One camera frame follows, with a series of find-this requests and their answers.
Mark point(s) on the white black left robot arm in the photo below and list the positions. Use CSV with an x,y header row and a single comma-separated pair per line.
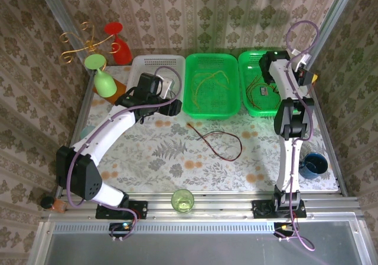
x,y
112,129

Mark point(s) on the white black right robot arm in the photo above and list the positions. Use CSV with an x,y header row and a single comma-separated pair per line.
x,y
288,164

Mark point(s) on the green plastic basket with label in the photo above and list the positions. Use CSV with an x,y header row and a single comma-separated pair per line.
x,y
254,64

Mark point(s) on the small basket label sticker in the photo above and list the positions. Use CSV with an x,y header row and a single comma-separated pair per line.
x,y
263,90

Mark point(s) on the orange brown block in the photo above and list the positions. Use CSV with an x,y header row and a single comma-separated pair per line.
x,y
119,88

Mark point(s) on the white plastic basket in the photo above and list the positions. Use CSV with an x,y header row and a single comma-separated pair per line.
x,y
147,62

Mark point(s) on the light green goblet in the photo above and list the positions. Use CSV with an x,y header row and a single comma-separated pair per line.
x,y
103,83

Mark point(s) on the red goblet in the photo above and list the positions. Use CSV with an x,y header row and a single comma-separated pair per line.
x,y
122,52

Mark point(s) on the floral tablecloth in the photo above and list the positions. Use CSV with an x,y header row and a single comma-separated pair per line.
x,y
165,170

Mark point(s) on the pale blue cup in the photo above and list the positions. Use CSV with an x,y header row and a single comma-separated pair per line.
x,y
85,132

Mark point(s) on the green translucent cup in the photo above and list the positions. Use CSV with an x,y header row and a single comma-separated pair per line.
x,y
183,201

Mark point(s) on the dark blue mug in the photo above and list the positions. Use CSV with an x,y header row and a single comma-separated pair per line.
x,y
307,173

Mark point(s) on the small connector board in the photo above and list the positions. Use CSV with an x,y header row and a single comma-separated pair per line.
x,y
118,226
280,227

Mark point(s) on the amber bottle black cap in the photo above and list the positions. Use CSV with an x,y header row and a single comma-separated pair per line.
x,y
60,206

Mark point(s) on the grey metal panel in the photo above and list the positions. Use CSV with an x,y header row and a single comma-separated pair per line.
x,y
192,250

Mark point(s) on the aluminium table edge rail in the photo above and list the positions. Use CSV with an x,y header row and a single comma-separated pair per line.
x,y
80,116
325,129

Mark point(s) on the aluminium frame post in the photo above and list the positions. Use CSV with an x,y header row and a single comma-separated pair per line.
x,y
327,23
59,14

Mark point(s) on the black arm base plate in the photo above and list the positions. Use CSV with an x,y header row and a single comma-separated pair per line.
x,y
141,209
260,209

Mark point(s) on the wide aluminium mounting rail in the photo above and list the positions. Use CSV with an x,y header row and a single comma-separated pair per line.
x,y
221,209

